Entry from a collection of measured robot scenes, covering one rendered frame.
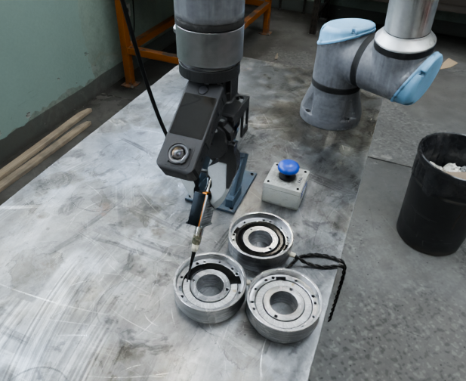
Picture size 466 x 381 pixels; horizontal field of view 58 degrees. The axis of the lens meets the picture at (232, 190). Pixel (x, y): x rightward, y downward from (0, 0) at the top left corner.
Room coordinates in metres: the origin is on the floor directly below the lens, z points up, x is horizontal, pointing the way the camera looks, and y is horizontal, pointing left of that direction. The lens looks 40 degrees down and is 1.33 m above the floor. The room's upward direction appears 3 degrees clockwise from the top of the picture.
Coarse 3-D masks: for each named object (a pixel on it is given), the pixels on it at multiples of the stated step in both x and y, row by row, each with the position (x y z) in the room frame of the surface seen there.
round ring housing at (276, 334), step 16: (272, 272) 0.40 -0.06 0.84; (288, 272) 0.40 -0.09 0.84; (256, 288) 0.38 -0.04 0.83; (272, 288) 0.38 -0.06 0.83; (288, 288) 0.38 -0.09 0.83; (304, 288) 0.38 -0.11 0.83; (272, 304) 0.37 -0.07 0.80; (288, 304) 0.37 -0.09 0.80; (320, 304) 0.35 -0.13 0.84; (256, 320) 0.32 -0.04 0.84; (288, 320) 0.33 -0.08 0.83; (272, 336) 0.31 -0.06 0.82; (288, 336) 0.30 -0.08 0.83; (304, 336) 0.31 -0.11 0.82
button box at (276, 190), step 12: (276, 168) 0.65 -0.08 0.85; (276, 180) 0.61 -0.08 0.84; (288, 180) 0.61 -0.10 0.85; (300, 180) 0.61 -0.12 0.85; (264, 192) 0.60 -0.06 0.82; (276, 192) 0.59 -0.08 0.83; (288, 192) 0.59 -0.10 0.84; (300, 192) 0.58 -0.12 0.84; (276, 204) 0.59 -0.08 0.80; (288, 204) 0.59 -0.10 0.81
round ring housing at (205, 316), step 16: (208, 256) 0.43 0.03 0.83; (224, 256) 0.42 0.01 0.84; (176, 272) 0.39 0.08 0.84; (208, 272) 0.40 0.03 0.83; (240, 272) 0.40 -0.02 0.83; (176, 288) 0.36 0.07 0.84; (192, 288) 0.37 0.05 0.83; (224, 288) 0.37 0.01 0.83; (240, 288) 0.38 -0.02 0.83; (192, 304) 0.34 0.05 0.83; (240, 304) 0.35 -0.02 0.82; (208, 320) 0.33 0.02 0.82; (224, 320) 0.34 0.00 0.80
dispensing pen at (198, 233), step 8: (208, 176) 0.46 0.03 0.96; (208, 184) 0.46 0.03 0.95; (200, 192) 0.44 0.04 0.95; (200, 200) 0.43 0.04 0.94; (192, 208) 0.43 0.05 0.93; (200, 208) 0.43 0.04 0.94; (192, 216) 0.42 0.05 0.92; (200, 216) 0.42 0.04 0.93; (192, 224) 0.42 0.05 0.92; (200, 232) 0.42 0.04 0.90; (192, 240) 0.41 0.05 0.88; (200, 240) 0.42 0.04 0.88; (192, 248) 0.41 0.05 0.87; (192, 256) 0.40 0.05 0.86; (192, 264) 0.40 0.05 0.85
